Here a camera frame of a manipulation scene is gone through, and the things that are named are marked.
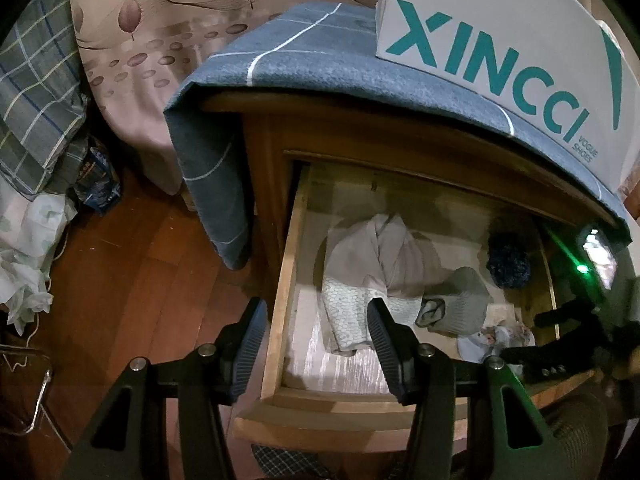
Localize grey plaid blanket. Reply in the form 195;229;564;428
0;0;88;196

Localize white shoe box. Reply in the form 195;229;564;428
375;0;640;193

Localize blue grid-lined cloth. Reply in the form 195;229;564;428
163;2;636;271

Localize blue plastic package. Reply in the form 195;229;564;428
74;135;122;216

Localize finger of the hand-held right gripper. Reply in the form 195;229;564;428
534;305;608;328
500;341;608;385

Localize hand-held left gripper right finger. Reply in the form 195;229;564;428
366;298;566;480

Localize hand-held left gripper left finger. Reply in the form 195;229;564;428
65;297;268;480

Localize metal wire frame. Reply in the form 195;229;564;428
0;345;53;433

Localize leaf-print bed sheet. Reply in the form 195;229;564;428
67;0;396;196

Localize wooden nightstand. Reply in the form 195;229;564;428
200;92;621;456

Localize white floral cloth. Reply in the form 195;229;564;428
0;180;76;336

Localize plaid slipper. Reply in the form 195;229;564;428
250;442;341;480

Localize grey scale-patterned underwear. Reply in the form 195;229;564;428
322;213;443;356

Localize white drawer liner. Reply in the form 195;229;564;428
282;180;526;396

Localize wooden drawer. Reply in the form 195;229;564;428
232;160;608;453

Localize grey sock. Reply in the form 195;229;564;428
419;266;492;337

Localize person's olive trouser leg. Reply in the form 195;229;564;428
542;380;640;480

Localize dark blue lace underwear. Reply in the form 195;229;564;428
487;232;531;289

